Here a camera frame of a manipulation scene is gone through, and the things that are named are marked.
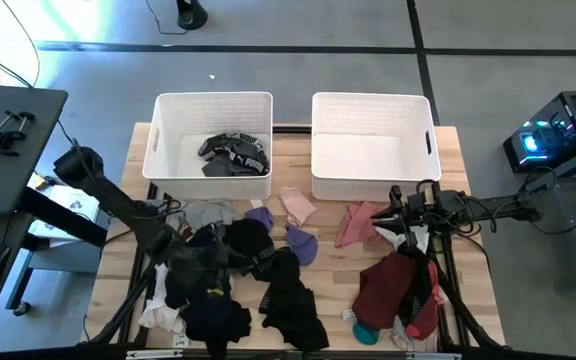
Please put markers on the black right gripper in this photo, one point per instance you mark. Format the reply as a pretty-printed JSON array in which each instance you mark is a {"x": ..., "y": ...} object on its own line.
[{"x": 418, "y": 210}]

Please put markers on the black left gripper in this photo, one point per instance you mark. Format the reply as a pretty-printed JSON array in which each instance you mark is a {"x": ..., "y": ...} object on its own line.
[{"x": 193, "y": 260}]

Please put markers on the dusty pink garment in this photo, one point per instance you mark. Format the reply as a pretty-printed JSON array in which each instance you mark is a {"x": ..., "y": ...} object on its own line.
[{"x": 358, "y": 225}]

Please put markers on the purple sock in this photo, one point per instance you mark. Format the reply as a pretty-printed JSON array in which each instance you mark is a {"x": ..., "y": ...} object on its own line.
[
  {"x": 302, "y": 247},
  {"x": 262, "y": 216}
]

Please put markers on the grey garment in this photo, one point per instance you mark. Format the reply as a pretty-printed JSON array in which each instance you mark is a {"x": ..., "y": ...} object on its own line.
[{"x": 208, "y": 212}]

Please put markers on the navy blue garment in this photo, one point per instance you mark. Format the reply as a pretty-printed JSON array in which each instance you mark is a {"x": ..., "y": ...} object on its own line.
[{"x": 213, "y": 320}]

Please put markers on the maroon garment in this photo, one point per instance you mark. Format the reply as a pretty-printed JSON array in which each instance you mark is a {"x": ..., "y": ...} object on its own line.
[{"x": 380, "y": 290}]

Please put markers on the large black garment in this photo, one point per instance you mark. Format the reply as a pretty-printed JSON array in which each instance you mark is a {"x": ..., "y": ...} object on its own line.
[{"x": 293, "y": 310}]

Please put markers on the red garment with pink trim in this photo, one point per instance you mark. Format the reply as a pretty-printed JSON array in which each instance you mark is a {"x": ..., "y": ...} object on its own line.
[{"x": 425, "y": 320}]

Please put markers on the teal sock with tag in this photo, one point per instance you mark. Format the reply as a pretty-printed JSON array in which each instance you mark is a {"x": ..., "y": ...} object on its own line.
[{"x": 365, "y": 334}]

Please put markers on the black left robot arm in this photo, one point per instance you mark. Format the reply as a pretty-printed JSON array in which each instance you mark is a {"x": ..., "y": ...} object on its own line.
[{"x": 118, "y": 200}]

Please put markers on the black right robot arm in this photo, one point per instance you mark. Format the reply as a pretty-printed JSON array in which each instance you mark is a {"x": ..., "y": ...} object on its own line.
[{"x": 498, "y": 207}]

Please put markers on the black briefs with grey waistband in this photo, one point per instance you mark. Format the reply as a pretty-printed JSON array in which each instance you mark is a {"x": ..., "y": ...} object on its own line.
[{"x": 245, "y": 237}]

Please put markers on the white paper tag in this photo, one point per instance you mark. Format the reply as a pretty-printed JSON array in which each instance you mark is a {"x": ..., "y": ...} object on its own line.
[{"x": 257, "y": 204}]

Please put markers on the white plastic laundry basket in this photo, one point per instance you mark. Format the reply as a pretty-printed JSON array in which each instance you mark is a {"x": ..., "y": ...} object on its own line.
[
  {"x": 363, "y": 155},
  {"x": 208, "y": 112}
]

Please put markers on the pale pink sock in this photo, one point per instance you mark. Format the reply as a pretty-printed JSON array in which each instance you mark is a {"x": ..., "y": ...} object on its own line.
[{"x": 295, "y": 205}]

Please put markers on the white garment with paper tag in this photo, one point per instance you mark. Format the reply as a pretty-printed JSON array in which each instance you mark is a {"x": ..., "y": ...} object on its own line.
[{"x": 160, "y": 315}]

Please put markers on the black Puma waistband underwear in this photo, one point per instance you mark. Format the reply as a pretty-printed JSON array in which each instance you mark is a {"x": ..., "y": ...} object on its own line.
[{"x": 233, "y": 155}]

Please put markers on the black desk leg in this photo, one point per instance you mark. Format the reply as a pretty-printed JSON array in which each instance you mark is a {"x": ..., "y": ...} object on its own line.
[{"x": 63, "y": 215}]

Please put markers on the white cardboard box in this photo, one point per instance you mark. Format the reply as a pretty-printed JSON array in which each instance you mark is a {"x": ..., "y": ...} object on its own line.
[{"x": 58, "y": 197}]

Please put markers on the small yellow black plug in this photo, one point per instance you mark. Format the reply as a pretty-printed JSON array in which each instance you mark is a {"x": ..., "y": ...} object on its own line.
[{"x": 43, "y": 182}]

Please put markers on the black stand base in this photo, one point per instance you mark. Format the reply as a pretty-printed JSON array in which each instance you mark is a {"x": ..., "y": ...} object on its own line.
[{"x": 192, "y": 17}]

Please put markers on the black desk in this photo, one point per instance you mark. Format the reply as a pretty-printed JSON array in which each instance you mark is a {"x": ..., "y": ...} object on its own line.
[{"x": 8, "y": 170}]

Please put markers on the black clamp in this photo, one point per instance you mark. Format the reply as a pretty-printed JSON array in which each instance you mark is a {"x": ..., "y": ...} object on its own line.
[{"x": 3, "y": 139}]

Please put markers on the silver metal bracket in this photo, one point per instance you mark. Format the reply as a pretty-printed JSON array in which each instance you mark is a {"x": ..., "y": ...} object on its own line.
[
  {"x": 433, "y": 356},
  {"x": 153, "y": 355}
]

